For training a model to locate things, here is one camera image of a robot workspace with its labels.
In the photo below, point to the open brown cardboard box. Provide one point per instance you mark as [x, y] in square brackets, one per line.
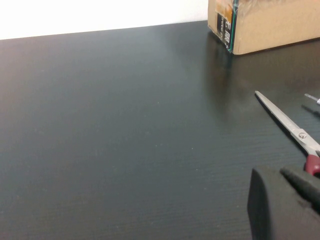
[270, 27]

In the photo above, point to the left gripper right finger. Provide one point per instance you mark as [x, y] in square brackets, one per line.
[305, 187]

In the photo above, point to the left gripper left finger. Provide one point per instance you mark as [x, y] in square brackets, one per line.
[272, 212]

